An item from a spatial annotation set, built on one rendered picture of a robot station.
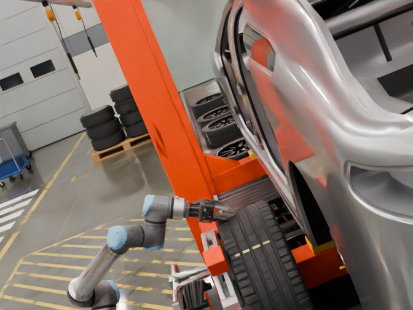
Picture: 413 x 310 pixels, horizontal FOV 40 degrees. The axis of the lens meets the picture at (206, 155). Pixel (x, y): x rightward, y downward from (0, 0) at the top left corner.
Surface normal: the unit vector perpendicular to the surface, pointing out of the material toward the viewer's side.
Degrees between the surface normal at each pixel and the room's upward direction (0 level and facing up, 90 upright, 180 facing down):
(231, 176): 90
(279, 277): 62
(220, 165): 90
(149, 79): 90
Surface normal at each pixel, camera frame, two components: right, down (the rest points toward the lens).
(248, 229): -0.31, -0.74
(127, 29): 0.08, 0.24
